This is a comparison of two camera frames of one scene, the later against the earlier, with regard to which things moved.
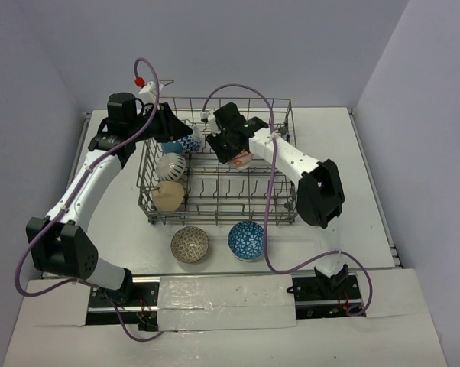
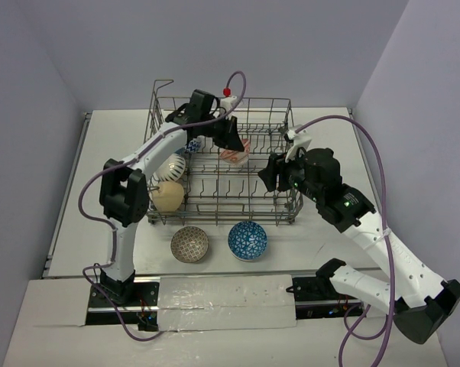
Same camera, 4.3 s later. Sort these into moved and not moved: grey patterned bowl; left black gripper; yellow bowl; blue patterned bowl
Moved: left black gripper
Not moved: blue patterned bowl; grey patterned bowl; yellow bowl
